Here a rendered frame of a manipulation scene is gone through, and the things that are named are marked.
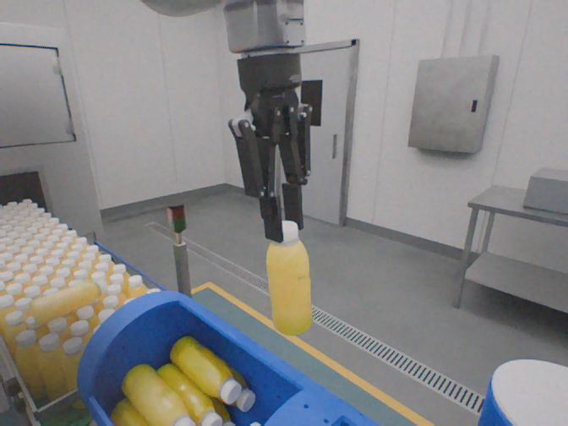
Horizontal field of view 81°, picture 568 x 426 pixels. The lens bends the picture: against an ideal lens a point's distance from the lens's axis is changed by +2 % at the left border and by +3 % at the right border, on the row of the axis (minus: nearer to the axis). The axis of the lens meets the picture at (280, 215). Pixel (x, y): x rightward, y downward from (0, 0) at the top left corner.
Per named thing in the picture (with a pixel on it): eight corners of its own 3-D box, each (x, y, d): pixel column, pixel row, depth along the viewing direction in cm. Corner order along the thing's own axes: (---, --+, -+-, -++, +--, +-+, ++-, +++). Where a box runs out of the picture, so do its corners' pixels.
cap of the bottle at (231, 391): (227, 378, 64) (233, 383, 63) (238, 379, 67) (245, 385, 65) (216, 398, 63) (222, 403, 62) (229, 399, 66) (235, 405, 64)
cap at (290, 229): (266, 237, 49) (265, 226, 48) (286, 228, 51) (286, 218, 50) (282, 246, 46) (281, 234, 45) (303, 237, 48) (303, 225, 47)
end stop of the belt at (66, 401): (41, 422, 74) (38, 412, 73) (40, 419, 74) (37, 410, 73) (193, 332, 102) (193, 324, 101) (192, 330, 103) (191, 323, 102)
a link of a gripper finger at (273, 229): (280, 194, 43) (276, 196, 43) (284, 241, 46) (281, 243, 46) (264, 191, 45) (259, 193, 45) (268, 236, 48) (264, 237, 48)
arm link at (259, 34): (320, -9, 37) (322, 51, 39) (262, 6, 42) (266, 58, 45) (263, -18, 31) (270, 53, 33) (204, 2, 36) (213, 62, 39)
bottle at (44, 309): (30, 302, 82) (100, 276, 94) (26, 301, 87) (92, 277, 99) (40, 326, 83) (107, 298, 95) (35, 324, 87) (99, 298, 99)
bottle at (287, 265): (265, 322, 56) (253, 236, 49) (295, 304, 59) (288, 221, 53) (289, 344, 51) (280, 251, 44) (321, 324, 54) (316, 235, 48)
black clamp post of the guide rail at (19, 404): (16, 412, 82) (8, 387, 79) (13, 405, 84) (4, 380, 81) (27, 406, 83) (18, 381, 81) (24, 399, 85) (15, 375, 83)
